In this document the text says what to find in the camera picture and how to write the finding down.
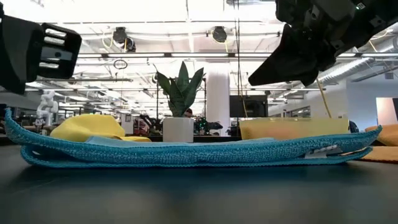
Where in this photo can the yellow-green plastic bin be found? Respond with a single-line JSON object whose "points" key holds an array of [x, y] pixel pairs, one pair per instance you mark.
{"points": [[295, 129]]}

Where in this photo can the black monitor screen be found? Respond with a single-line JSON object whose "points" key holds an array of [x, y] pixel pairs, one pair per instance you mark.
{"points": [[248, 106]]}

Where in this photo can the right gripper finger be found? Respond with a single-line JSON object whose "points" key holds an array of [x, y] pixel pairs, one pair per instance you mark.
{"points": [[295, 59]]}

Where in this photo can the blue microfiber towel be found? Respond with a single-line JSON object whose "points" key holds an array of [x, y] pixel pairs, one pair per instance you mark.
{"points": [[186, 152]]}

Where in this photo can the silver ventilation duct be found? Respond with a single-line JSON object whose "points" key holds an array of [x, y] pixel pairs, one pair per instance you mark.
{"points": [[351, 68]]}

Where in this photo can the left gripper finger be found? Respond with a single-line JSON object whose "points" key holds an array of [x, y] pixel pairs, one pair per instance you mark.
{"points": [[18, 53]]}

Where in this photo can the white building column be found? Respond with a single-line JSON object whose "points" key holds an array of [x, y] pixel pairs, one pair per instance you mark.
{"points": [[217, 99]]}

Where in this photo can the white robot figure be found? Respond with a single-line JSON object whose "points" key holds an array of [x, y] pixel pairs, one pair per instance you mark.
{"points": [[46, 109]]}

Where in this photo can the pale pink wall panel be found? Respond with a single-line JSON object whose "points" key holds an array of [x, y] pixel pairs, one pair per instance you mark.
{"points": [[385, 110]]}

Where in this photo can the yellow microfiber towel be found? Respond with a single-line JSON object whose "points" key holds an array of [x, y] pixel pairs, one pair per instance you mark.
{"points": [[87, 127]]}

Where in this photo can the person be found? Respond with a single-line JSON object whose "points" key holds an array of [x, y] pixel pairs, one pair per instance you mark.
{"points": [[188, 112]]}

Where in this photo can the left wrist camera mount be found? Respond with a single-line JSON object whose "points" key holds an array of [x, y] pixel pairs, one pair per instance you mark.
{"points": [[70, 46]]}

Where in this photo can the orange microfiber towel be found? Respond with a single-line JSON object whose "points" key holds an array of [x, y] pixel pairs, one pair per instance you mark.
{"points": [[385, 135]]}

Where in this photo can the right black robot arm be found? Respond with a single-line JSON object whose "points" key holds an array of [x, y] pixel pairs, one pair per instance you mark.
{"points": [[387, 12]]}

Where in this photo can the white plant pot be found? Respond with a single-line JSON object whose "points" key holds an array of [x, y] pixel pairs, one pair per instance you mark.
{"points": [[178, 129]]}

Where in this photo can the green snake plant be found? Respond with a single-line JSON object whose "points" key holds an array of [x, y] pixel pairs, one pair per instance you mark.
{"points": [[182, 93]]}

